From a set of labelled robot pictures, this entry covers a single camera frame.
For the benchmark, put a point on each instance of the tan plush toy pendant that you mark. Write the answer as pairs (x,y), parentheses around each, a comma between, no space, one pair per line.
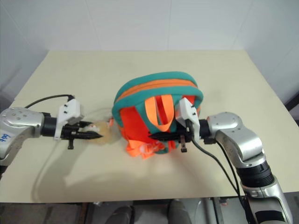
(106,131)

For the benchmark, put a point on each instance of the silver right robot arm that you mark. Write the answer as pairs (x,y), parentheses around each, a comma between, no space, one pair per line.
(247,149)

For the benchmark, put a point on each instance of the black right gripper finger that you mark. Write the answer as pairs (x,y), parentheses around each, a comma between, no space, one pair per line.
(163,135)
(165,138)

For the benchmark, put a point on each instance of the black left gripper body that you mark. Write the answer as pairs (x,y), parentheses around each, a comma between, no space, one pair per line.
(70,134)

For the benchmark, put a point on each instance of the dark rounded shape under table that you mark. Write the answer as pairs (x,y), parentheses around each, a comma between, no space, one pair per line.
(122,213)

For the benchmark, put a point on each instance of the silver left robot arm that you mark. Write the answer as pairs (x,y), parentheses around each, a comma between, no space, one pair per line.
(21,126)

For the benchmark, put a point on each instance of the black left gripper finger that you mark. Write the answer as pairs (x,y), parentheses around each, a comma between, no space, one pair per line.
(88,136)
(84,124)

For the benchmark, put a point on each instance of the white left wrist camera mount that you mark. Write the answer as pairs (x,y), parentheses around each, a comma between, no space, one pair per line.
(70,110)

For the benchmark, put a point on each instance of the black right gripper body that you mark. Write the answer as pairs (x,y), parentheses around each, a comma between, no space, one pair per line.
(185,136)

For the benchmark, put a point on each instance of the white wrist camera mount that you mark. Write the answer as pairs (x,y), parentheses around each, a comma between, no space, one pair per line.
(189,112)
(70,110)

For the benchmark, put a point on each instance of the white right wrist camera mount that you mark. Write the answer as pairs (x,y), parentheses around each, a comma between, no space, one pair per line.
(189,112)

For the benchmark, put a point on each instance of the orange and green backpack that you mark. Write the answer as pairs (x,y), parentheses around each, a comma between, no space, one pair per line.
(158,93)

